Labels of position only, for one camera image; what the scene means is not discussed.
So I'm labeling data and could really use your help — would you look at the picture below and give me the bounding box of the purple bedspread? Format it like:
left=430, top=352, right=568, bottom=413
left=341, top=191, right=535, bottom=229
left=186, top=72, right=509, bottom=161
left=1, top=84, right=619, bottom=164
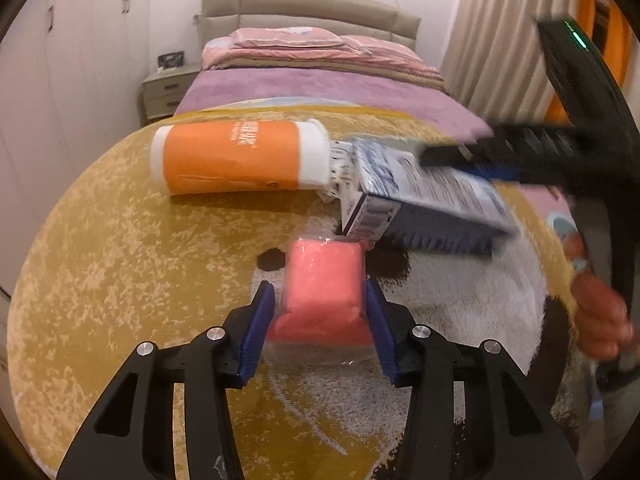
left=172, top=67, right=496, bottom=137

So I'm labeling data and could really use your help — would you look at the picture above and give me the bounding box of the white wardrobe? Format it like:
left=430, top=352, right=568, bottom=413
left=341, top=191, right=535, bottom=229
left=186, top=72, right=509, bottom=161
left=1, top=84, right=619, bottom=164
left=0, top=0, right=156, bottom=301

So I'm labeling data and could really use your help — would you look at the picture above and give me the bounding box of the beige padded headboard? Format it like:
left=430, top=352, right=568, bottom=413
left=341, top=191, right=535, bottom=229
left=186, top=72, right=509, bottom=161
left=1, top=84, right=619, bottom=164
left=200, top=0, right=422, bottom=68

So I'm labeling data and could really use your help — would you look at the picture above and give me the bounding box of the orange and white wipes pack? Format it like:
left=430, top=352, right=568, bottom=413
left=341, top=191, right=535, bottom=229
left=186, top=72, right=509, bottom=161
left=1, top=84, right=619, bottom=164
left=150, top=119, right=332, bottom=196

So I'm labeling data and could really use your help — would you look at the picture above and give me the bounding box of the beige nightstand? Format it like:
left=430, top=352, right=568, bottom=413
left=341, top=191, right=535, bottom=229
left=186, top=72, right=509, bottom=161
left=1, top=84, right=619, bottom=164
left=140, top=62, right=202, bottom=126

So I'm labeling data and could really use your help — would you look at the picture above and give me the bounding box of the blue white printed carton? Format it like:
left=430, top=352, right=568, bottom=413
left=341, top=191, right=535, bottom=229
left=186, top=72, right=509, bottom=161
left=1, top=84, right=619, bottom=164
left=340, top=135, right=521, bottom=257

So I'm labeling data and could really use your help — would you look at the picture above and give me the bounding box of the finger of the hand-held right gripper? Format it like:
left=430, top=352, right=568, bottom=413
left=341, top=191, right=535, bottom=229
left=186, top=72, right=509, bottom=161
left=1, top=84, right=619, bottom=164
left=417, top=124, right=581, bottom=187

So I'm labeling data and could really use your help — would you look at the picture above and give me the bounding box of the pink pillow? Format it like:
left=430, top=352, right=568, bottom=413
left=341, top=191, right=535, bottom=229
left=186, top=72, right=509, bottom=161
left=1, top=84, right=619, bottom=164
left=227, top=26, right=346, bottom=52
left=340, top=35, right=418, bottom=61

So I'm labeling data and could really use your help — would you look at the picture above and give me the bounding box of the pink folded quilt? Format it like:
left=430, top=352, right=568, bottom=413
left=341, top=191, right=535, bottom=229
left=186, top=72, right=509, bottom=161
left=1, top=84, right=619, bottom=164
left=202, top=37, right=446, bottom=92

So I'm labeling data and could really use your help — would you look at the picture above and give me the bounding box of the person's right hand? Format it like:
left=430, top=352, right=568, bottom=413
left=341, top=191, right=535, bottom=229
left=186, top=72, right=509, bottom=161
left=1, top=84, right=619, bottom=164
left=570, top=272, right=634, bottom=361

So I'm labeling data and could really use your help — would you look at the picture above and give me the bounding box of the small white printed box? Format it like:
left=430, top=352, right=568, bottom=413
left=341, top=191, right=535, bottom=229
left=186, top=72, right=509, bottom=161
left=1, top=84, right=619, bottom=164
left=322, top=140, right=363, bottom=204

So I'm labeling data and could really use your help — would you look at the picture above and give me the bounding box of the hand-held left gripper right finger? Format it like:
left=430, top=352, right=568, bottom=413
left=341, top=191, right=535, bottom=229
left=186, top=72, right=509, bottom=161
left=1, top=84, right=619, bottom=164
left=365, top=277, right=586, bottom=480

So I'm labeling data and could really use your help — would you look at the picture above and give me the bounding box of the yellow round printed rug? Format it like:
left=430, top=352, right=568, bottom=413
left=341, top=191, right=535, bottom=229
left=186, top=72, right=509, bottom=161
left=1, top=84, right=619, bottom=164
left=7, top=100, right=601, bottom=480

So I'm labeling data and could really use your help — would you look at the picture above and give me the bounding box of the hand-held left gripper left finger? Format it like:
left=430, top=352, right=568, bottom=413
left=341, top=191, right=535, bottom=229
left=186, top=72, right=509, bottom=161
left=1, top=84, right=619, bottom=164
left=55, top=280, right=277, bottom=480

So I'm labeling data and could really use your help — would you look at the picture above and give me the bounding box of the pink plastic packet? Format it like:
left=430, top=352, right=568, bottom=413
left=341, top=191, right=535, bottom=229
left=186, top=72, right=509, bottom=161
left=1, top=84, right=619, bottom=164
left=267, top=232, right=373, bottom=356

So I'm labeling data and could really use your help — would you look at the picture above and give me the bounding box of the beige curtain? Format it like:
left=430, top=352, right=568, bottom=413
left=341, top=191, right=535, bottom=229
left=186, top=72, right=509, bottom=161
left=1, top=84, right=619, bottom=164
left=440, top=0, right=581, bottom=126

